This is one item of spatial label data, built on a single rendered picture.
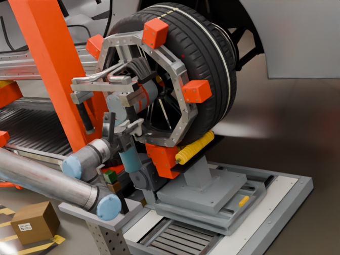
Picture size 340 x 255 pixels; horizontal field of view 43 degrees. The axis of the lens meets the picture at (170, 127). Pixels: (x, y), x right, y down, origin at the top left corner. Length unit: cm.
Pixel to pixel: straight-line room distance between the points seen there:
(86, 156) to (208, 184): 91
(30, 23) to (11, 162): 99
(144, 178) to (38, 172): 106
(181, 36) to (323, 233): 114
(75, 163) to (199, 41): 73
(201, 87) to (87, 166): 54
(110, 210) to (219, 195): 87
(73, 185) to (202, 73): 72
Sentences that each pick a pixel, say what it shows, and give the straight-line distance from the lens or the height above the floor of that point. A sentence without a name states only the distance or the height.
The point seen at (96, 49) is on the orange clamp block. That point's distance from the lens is 205.
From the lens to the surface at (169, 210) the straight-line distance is 234.
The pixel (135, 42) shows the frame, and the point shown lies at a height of 109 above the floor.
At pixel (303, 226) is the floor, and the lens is 226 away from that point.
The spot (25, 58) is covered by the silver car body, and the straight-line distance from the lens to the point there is 360.
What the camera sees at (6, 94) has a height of 61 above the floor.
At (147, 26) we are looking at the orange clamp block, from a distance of 175.
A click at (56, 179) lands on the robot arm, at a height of 87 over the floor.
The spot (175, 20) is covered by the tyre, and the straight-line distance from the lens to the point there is 187.
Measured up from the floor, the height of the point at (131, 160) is 55.
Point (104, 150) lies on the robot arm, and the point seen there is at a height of 82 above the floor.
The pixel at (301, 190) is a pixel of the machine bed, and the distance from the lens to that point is 237.
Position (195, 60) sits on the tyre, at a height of 96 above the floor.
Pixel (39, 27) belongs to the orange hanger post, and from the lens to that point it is 215.
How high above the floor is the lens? 143
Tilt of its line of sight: 23 degrees down
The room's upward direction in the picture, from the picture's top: 18 degrees counter-clockwise
